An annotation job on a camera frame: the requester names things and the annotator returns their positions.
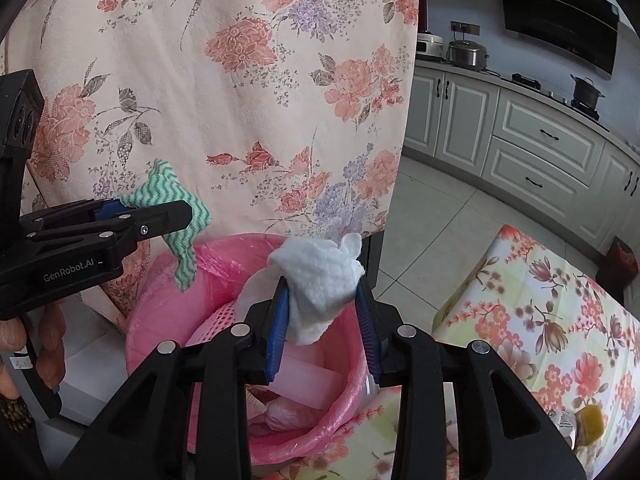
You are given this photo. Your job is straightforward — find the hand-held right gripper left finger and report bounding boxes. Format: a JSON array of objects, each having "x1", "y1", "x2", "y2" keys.
[{"x1": 60, "y1": 277, "x2": 292, "y2": 480}]

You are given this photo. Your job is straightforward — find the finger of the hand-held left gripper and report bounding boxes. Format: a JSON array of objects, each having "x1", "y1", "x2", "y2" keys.
[
  {"x1": 19, "y1": 198, "x2": 130, "y2": 230},
  {"x1": 24, "y1": 200, "x2": 194, "y2": 262}
]

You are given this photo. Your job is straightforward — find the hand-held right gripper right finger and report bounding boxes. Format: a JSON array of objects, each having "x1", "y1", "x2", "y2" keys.
[{"x1": 353, "y1": 280, "x2": 588, "y2": 480}]

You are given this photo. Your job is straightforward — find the green striped cloth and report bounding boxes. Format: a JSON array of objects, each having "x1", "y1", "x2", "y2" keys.
[{"x1": 120, "y1": 159, "x2": 212, "y2": 292}]

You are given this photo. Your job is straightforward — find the white tissue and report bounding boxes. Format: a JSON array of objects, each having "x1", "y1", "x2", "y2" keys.
[{"x1": 267, "y1": 232, "x2": 366, "y2": 347}]

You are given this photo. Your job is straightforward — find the pink lined trash bin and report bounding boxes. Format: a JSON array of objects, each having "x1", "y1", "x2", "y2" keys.
[{"x1": 125, "y1": 232, "x2": 374, "y2": 469}]

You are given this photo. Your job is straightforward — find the person's left hand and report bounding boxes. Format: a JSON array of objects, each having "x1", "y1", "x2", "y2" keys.
[{"x1": 0, "y1": 304, "x2": 67, "y2": 402}]

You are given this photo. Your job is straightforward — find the floral hanging curtain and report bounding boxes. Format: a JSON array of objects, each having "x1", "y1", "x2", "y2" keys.
[{"x1": 0, "y1": 0, "x2": 420, "y2": 322}]

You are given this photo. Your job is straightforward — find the patterned white paper cup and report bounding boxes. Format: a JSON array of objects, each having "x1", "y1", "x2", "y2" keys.
[{"x1": 552, "y1": 410, "x2": 577, "y2": 447}]

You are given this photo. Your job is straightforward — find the yellow sponge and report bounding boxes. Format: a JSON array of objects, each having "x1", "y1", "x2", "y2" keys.
[{"x1": 575, "y1": 405, "x2": 606, "y2": 449}]

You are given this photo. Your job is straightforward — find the white kitchen base cabinets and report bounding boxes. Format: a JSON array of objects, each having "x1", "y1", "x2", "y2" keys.
[{"x1": 404, "y1": 57, "x2": 640, "y2": 282}]

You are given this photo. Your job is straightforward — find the red bag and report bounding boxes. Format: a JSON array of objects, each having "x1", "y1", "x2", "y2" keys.
[{"x1": 607, "y1": 238, "x2": 640, "y2": 291}]

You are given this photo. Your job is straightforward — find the white rice cooker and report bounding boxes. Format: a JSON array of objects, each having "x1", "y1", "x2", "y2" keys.
[{"x1": 417, "y1": 32, "x2": 445, "y2": 61}]

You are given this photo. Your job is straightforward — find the silver pressure cooker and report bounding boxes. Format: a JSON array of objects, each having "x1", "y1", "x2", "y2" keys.
[{"x1": 446, "y1": 38, "x2": 489, "y2": 71}]

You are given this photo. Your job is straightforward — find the black gas stove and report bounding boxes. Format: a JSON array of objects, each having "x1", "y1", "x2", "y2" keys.
[{"x1": 512, "y1": 73, "x2": 601, "y2": 120}]

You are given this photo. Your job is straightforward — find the black cooking pot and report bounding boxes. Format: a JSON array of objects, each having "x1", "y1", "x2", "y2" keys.
[{"x1": 571, "y1": 74, "x2": 606, "y2": 111}]

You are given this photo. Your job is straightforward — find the black range hood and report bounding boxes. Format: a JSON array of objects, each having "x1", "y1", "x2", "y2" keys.
[{"x1": 494, "y1": 0, "x2": 620, "y2": 80}]

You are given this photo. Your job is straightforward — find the dark beaded bracelet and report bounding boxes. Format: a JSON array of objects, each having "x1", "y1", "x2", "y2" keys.
[{"x1": 0, "y1": 395, "x2": 35, "y2": 431}]

